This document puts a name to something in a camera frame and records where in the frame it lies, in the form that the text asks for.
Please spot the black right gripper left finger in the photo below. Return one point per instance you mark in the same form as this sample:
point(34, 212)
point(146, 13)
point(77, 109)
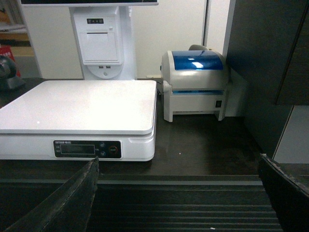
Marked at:
point(68, 209)

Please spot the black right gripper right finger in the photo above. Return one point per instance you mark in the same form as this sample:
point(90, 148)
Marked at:
point(289, 197)

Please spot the white blue label printer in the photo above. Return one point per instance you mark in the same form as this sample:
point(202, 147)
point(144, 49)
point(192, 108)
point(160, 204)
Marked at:
point(194, 82)

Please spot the white checkout scale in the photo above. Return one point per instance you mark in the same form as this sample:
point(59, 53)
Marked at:
point(81, 120)

